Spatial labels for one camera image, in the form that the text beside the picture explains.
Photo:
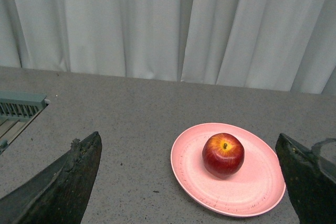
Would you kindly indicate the grey-green slotted rack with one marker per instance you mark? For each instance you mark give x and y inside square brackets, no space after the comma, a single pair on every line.
[18,110]

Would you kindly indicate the red apple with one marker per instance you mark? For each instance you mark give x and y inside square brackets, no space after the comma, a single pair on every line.
[223,155]

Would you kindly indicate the white pleated curtain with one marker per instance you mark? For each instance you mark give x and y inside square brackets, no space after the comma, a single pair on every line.
[286,45]

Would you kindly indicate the pink round plate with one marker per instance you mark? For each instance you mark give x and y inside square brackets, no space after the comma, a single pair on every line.
[254,190]

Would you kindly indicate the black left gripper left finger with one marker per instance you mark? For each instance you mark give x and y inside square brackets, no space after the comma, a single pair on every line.
[60,192]

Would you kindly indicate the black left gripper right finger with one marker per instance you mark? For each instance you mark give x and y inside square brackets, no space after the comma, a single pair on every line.
[310,179]

